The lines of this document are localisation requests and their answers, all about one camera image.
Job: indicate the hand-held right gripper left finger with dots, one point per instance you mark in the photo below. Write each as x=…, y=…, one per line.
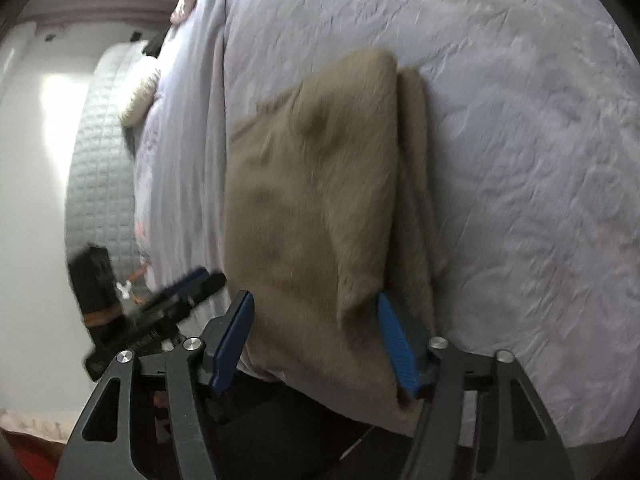
x=232, y=340

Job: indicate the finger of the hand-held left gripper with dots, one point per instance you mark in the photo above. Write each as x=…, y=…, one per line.
x=187, y=279
x=207, y=290

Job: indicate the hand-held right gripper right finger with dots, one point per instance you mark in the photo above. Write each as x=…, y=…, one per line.
x=400, y=345

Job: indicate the olive brown knit sweater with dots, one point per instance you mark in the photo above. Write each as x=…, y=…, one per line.
x=310, y=185

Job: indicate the floral bed sheet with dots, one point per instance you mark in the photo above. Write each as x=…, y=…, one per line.
x=147, y=185

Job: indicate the person's dark pants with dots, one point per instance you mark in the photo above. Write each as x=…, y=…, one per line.
x=280, y=440

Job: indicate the quilted grey headboard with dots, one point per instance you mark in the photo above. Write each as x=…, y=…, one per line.
x=100, y=160

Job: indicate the smooth pale lavender duvet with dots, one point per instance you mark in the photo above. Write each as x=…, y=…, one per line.
x=190, y=135

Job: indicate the red cloth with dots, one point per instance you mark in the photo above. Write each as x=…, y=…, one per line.
x=40, y=462

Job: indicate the cream knit pillow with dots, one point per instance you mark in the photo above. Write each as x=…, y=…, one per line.
x=140, y=95

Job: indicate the embossed lavender fleece blanket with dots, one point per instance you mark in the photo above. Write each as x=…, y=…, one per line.
x=525, y=160

